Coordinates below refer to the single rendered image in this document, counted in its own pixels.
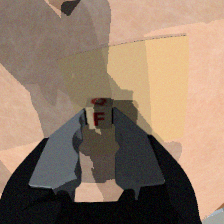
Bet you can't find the beige letter block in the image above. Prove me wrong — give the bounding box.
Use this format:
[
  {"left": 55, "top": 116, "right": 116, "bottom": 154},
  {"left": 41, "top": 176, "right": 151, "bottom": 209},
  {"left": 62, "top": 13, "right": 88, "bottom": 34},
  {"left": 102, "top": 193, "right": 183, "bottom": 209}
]
[{"left": 85, "top": 97, "right": 112, "bottom": 129}]

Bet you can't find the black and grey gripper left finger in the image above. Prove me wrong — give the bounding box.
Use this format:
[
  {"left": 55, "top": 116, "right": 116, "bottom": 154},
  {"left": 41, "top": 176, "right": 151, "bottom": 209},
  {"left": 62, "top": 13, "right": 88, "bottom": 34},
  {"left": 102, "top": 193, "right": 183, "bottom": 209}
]
[{"left": 0, "top": 108, "right": 87, "bottom": 224}]

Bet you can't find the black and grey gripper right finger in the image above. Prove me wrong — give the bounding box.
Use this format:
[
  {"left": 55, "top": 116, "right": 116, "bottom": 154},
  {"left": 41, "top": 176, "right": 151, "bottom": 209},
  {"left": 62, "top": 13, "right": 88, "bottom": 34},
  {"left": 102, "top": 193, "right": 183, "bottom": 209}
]
[{"left": 112, "top": 107, "right": 202, "bottom": 224}]

